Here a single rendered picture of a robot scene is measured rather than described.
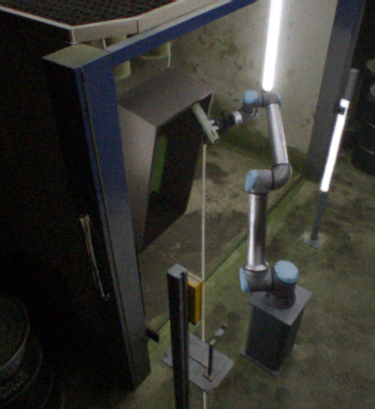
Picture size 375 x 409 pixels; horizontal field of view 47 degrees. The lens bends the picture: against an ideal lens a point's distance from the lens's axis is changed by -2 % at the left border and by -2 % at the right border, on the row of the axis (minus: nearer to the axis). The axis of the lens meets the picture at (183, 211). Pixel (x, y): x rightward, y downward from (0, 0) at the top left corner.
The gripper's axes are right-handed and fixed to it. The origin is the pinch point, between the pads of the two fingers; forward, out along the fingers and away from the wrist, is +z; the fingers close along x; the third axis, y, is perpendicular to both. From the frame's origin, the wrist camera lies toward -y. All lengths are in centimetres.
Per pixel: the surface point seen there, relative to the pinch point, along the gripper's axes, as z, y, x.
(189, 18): 16, -95, -3
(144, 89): 26.2, -16.9, 31.4
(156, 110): 27.6, -21.8, 11.2
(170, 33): 28, -97, -8
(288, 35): -143, 63, 96
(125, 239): 76, -29, -57
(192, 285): 62, -63, -99
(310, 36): -153, 55, 79
